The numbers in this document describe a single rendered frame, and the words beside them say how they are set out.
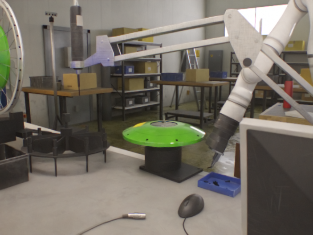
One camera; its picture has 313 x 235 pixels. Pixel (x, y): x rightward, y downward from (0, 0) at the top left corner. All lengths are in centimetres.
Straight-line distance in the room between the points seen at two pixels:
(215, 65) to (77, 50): 970
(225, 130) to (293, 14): 46
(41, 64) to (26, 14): 99
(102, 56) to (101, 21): 611
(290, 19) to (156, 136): 60
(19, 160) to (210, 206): 64
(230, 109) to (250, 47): 25
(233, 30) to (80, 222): 63
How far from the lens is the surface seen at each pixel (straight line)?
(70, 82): 404
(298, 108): 75
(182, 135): 93
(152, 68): 735
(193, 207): 77
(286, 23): 101
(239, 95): 90
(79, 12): 89
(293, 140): 30
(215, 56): 1047
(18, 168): 102
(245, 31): 73
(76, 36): 88
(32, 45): 587
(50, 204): 87
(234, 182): 98
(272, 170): 31
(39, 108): 594
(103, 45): 82
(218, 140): 89
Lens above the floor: 131
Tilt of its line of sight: 11 degrees down
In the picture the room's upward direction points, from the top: straight up
